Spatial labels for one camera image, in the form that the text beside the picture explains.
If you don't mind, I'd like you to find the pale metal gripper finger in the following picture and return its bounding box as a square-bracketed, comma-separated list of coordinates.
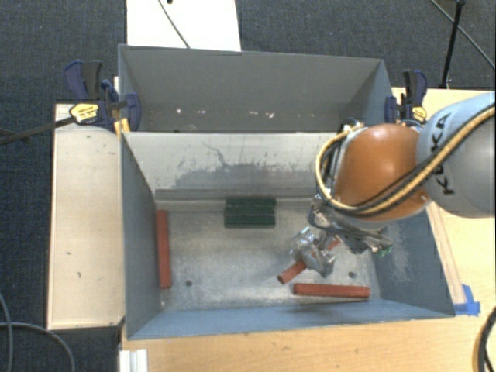
[290, 228, 326, 261]
[303, 246, 337, 279]

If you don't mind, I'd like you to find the red-brown block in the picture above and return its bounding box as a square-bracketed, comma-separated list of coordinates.
[155, 208, 173, 290]
[276, 237, 343, 285]
[292, 282, 371, 299]

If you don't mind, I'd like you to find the dark green flat block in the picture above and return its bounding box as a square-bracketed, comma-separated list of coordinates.
[224, 196, 277, 213]
[223, 211, 277, 229]

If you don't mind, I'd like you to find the grey metal bin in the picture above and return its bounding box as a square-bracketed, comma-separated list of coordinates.
[117, 43, 456, 341]

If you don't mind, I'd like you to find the pale wood flat board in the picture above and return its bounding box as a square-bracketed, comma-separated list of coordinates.
[46, 104, 126, 331]

